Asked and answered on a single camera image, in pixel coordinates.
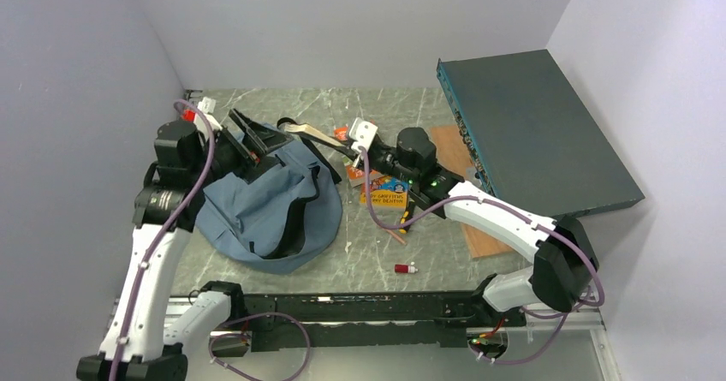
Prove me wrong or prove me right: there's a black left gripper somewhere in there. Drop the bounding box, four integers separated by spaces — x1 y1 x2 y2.
190 108 294 187

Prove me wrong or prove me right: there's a blue student backpack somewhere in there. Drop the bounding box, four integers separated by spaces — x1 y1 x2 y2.
196 134 342 275

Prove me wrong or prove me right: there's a dark Three Days book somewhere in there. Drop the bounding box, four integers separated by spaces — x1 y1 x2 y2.
277 122 358 159

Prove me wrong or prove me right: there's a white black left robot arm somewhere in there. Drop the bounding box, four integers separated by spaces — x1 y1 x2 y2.
76 111 290 380

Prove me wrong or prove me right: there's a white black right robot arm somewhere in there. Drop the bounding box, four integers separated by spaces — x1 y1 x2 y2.
345 119 605 325

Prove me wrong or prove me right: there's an orange green Treehouse book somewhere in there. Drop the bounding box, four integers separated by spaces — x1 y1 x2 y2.
333 126 365 187

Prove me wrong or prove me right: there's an orange blue Treehouse book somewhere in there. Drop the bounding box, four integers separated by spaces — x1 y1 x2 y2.
367 176 409 210

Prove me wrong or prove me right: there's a brown wooden board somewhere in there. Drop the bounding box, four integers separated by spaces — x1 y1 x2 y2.
430 125 514 259

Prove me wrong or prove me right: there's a yellow black screwdriver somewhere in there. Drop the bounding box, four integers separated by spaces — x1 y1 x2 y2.
398 201 415 234

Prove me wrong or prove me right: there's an orange pencil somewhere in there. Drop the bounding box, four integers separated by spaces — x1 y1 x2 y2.
384 229 407 246

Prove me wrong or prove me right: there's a small red white tube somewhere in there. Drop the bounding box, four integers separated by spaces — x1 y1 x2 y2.
394 264 419 274

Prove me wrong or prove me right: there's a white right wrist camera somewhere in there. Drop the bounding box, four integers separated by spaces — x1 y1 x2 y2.
347 117 378 154

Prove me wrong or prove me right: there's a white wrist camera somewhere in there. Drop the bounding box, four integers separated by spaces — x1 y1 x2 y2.
181 97 222 138
347 117 378 154

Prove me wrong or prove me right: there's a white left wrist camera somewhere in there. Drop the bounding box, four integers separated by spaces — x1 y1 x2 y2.
181 97 222 138

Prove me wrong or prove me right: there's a dark teal network switch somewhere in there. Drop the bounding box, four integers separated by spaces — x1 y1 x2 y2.
437 50 645 218

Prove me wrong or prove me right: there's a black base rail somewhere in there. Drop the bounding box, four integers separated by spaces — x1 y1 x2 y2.
219 290 527 352

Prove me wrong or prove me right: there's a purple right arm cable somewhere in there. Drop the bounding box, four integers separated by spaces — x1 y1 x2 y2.
358 146 607 367

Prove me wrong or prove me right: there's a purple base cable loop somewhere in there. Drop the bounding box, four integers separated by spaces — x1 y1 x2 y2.
207 310 313 381

